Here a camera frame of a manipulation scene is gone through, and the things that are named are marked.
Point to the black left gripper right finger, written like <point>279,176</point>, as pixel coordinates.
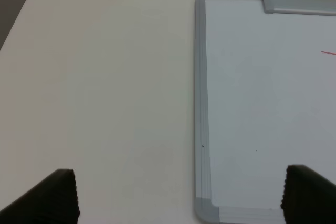
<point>308,197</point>

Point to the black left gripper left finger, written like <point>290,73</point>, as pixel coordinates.
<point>53,200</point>

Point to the white whiteboard with grey frame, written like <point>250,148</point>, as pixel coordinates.
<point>264,100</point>

